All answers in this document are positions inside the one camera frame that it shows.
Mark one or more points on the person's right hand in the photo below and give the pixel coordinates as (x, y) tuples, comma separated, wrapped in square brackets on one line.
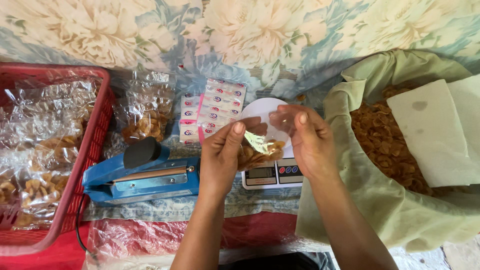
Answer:
[(315, 150)]

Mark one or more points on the small white paper towel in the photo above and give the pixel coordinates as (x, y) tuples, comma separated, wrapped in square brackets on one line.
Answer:
[(467, 101)]

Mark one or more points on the red plastic basket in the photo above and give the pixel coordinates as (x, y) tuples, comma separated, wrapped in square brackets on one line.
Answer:
[(92, 150)]

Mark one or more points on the white round plate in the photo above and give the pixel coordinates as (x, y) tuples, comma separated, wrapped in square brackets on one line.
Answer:
[(258, 108)]

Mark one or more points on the red mat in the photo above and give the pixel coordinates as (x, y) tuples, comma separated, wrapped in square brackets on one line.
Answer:
[(48, 258)]

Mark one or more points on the heap of loose banana chips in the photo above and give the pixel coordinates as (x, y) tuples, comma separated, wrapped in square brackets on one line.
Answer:
[(378, 138)]

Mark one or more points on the blue impulse bag sealer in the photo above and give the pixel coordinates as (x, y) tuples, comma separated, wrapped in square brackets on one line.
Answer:
[(150, 180)]

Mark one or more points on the clear bag of chips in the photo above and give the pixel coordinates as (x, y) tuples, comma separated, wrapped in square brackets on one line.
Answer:
[(260, 153)]

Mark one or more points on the pile of packed chip bags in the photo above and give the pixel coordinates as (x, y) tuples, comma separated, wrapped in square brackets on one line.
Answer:
[(41, 150)]

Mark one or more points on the green cloth sack liner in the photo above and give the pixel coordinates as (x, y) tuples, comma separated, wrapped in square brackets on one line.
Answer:
[(360, 210)]

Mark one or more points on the white digital kitchen scale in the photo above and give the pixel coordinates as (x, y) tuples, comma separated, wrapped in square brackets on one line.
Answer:
[(270, 174)]

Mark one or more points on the sealed clear chip packet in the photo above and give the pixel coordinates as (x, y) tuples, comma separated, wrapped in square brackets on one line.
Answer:
[(144, 112)]

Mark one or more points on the large white paper towel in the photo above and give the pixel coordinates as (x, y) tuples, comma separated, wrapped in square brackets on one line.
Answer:
[(431, 138)]

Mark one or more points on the person's left hand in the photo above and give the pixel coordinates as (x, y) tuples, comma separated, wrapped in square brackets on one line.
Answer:
[(219, 157)]

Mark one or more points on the wide sheet of label stickers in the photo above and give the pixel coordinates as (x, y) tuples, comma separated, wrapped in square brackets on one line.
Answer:
[(223, 101)]

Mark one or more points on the narrow sheet of label stickers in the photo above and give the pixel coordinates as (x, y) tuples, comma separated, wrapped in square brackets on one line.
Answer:
[(188, 116)]

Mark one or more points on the person's dark clothing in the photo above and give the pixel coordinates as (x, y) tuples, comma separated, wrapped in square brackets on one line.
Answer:
[(277, 262)]

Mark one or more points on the floral fabric sheet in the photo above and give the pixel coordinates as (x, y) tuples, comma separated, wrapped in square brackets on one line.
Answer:
[(240, 37)]

